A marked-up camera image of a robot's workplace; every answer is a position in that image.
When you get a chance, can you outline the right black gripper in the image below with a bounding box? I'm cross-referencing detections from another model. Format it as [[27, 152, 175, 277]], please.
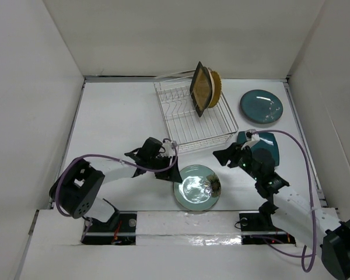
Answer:
[[212, 141, 260, 181]]

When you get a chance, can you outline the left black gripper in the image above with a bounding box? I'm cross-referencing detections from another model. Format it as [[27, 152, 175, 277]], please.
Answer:
[[148, 155, 181, 183]]

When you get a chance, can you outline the light green flower plate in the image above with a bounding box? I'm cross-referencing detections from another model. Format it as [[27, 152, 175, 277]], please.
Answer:
[[173, 164, 222, 212]]

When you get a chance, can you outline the square brown yellow plate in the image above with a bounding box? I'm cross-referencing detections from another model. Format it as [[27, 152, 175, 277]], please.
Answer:
[[190, 61, 212, 117]]

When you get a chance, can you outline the round woven bamboo plate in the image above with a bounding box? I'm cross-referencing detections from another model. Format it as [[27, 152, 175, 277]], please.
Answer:
[[209, 70, 222, 108]]

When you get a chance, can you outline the beige bird painted plate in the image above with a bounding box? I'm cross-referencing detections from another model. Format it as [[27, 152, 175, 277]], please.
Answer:
[[207, 68, 215, 108]]

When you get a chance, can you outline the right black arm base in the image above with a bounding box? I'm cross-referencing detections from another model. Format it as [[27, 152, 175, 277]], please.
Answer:
[[235, 211, 296, 245]]

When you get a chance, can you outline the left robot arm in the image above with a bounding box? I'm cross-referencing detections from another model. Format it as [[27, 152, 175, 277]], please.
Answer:
[[49, 137, 182, 232]]

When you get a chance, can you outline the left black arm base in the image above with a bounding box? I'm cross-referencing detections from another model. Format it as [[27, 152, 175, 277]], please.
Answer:
[[81, 211, 137, 246]]

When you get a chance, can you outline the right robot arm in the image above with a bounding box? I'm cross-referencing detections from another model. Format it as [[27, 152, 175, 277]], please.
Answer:
[[213, 143, 350, 279]]

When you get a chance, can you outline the square dark teal plate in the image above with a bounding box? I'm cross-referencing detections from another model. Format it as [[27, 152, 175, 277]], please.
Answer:
[[251, 132, 280, 167]]

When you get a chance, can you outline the round dark teal plate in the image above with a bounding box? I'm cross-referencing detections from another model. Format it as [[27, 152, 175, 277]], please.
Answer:
[[239, 89, 284, 124]]

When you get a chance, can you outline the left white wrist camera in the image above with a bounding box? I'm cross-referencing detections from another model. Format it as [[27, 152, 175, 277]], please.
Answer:
[[160, 138, 177, 157]]

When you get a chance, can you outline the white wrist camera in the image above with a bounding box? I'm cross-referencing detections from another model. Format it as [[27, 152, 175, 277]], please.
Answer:
[[160, 138, 177, 157], [241, 129, 261, 150]]

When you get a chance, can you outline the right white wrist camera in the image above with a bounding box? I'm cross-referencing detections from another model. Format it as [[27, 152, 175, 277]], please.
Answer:
[[241, 129, 261, 150]]

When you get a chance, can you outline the metal wire dish rack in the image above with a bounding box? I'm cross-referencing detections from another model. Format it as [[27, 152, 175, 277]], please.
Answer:
[[153, 70, 239, 153]]

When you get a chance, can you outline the silver taped front rail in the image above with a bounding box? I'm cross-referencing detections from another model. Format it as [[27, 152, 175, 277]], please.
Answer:
[[81, 210, 297, 246]]

